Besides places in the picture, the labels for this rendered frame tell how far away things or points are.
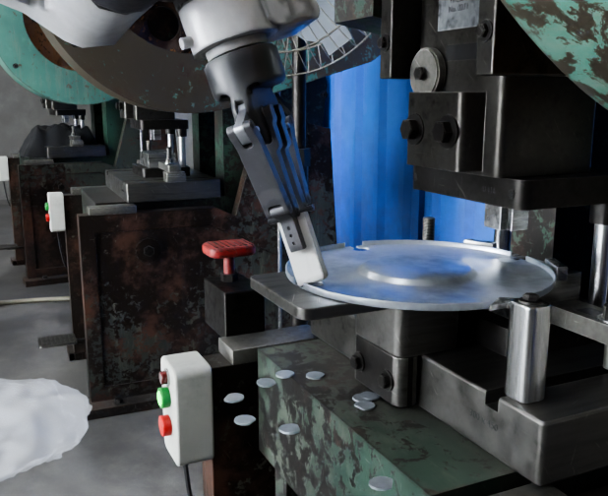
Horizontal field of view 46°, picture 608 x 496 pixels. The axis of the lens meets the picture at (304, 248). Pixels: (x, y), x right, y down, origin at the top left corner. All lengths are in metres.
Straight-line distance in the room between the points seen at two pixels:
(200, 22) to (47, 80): 3.02
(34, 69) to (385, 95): 1.65
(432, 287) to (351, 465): 0.20
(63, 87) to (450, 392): 3.16
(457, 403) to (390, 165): 2.50
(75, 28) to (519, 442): 0.56
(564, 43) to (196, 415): 0.68
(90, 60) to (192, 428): 1.23
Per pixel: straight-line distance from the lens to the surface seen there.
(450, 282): 0.75
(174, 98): 2.02
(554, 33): 0.45
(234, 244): 1.04
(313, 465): 0.85
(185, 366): 0.95
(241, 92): 0.69
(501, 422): 0.69
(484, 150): 0.76
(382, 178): 3.22
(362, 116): 3.38
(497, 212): 0.84
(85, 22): 0.73
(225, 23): 0.69
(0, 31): 3.69
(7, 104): 7.25
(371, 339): 0.79
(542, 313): 0.65
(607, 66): 0.46
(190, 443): 0.98
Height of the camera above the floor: 0.97
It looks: 12 degrees down
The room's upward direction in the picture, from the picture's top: straight up
